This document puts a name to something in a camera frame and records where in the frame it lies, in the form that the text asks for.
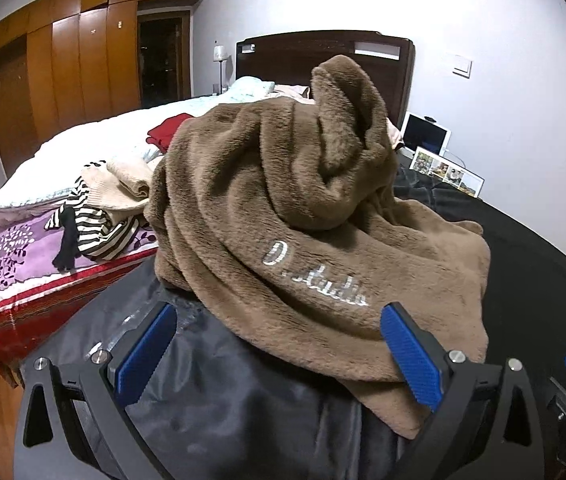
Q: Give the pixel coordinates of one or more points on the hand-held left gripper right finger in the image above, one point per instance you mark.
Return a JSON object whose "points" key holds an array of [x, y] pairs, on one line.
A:
{"points": [[413, 355]]}

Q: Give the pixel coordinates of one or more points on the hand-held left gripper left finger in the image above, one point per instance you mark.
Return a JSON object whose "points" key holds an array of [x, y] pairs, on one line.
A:
{"points": [[145, 355]]}

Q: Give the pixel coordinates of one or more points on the brown fleece sweater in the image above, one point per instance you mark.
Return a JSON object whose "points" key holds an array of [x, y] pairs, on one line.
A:
{"points": [[263, 210]]}

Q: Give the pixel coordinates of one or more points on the black white striped shirt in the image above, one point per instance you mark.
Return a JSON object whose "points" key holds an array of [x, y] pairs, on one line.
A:
{"points": [[98, 230]]}

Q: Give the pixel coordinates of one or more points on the black sock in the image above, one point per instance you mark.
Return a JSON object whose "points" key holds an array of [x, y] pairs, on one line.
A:
{"points": [[68, 245]]}

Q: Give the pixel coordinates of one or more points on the purple floral bed sheet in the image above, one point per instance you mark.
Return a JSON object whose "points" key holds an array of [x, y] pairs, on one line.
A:
{"points": [[8, 260]]}

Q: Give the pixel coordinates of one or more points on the cream sweater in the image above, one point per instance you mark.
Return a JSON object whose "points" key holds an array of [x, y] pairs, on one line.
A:
{"points": [[123, 180]]}

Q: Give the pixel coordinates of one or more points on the white tablet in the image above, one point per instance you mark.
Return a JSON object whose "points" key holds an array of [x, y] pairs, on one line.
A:
{"points": [[425, 135]]}

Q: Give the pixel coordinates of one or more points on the white quilt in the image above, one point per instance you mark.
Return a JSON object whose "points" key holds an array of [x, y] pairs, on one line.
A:
{"points": [[88, 140]]}

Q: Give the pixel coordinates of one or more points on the red folded garment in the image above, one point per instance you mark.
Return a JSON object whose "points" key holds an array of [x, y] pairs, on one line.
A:
{"points": [[168, 130]]}

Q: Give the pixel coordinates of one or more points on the light blue pillow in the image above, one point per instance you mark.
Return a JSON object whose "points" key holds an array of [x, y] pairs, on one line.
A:
{"points": [[248, 87]]}

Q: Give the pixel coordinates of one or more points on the cream pink quilt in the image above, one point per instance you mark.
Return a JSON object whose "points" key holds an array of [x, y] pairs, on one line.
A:
{"points": [[293, 91]]}

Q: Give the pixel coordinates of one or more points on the dark doorway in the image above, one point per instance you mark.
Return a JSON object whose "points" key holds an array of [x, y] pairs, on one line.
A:
{"points": [[163, 60]]}

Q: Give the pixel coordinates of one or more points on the wooden wardrobe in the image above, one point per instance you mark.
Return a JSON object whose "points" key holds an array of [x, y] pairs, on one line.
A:
{"points": [[63, 70]]}

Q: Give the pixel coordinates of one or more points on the white bedside lamp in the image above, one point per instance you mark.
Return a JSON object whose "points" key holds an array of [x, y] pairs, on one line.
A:
{"points": [[219, 52]]}

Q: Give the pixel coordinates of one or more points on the dark wooden headboard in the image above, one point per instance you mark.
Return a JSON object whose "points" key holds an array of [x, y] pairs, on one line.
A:
{"points": [[283, 60]]}

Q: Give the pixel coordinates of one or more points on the photo frame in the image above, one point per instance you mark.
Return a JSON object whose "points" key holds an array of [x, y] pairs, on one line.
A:
{"points": [[443, 167]]}

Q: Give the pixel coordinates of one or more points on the white wall switch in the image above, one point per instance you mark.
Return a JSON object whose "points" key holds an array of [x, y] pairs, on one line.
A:
{"points": [[462, 66]]}

